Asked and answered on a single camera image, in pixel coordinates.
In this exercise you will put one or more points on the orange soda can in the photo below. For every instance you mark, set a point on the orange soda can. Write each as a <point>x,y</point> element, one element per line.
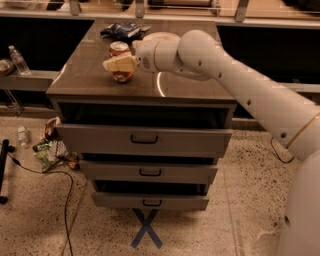
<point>115,49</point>

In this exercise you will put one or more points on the white paper bowl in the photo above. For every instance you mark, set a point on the white paper bowl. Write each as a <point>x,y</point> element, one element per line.
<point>161,36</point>

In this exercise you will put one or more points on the bowl on left ledge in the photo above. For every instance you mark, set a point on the bowl on left ledge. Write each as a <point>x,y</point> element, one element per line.
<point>6,67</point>

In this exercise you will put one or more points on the middle grey drawer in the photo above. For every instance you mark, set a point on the middle grey drawer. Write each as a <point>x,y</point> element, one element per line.
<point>148,172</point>

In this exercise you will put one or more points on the grey drawer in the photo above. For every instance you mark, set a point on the grey drawer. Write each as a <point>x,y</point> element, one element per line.
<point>130,140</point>
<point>150,201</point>
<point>148,172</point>

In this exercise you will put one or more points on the grey drawer cabinet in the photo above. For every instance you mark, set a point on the grey drawer cabinet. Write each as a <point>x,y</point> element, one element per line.
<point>85,94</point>

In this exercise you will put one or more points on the water bottle on floor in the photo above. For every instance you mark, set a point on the water bottle on floor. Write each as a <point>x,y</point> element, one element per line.
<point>23,136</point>

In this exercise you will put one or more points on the bottom grey drawer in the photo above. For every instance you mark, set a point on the bottom grey drawer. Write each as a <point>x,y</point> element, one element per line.
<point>150,201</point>

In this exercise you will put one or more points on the green snack bags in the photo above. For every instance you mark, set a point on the green snack bags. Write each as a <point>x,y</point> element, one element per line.
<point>50,153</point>

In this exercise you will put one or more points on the blue tape cross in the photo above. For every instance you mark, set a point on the blue tape cross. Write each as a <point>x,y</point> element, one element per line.
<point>146,228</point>

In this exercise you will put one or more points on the black stand leg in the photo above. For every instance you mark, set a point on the black stand leg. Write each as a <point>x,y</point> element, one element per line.
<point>6,149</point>

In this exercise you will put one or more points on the clear water bottle on ledge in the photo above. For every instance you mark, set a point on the clear water bottle on ledge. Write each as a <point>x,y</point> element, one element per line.
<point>19,61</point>

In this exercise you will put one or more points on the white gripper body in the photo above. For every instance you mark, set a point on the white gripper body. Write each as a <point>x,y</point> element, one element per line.
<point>144,55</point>

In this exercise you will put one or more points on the brown snack bag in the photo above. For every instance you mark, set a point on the brown snack bag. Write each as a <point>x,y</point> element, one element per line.
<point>50,130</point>

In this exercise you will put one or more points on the blue chip bag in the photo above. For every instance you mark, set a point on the blue chip bag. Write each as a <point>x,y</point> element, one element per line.
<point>124,31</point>

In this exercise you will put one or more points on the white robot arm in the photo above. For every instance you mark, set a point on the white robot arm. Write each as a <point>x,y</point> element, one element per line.
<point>293,120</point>

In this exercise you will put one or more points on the top grey drawer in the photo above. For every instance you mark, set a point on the top grey drawer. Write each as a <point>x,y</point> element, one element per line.
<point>130,140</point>

